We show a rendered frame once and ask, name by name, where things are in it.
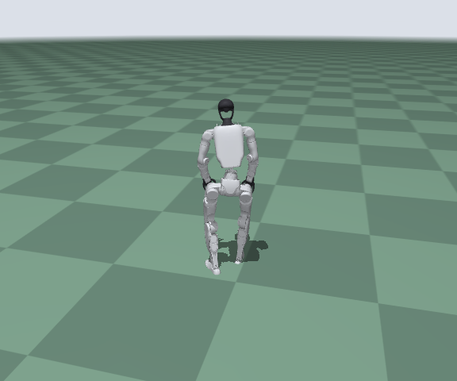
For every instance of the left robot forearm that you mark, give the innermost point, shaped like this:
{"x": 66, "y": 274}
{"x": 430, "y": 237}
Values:
{"x": 204, "y": 172}

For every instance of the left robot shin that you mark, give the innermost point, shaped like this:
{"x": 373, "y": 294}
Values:
{"x": 212, "y": 245}

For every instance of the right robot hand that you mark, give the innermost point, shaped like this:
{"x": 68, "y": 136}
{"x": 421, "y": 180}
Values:
{"x": 251, "y": 184}

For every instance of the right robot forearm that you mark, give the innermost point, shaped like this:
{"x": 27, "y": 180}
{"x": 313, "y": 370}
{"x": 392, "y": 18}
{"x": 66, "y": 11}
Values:
{"x": 251, "y": 170}

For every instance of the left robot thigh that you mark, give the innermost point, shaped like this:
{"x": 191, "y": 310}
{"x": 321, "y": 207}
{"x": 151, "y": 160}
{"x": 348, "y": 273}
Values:
{"x": 212, "y": 192}

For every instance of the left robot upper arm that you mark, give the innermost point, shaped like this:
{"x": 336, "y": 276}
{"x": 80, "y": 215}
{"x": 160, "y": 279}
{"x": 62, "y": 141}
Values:
{"x": 204, "y": 147}

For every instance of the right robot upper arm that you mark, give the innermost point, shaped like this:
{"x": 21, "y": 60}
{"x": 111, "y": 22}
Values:
{"x": 251, "y": 142}

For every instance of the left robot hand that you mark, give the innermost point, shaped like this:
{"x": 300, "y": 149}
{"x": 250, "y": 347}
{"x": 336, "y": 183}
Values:
{"x": 205, "y": 184}

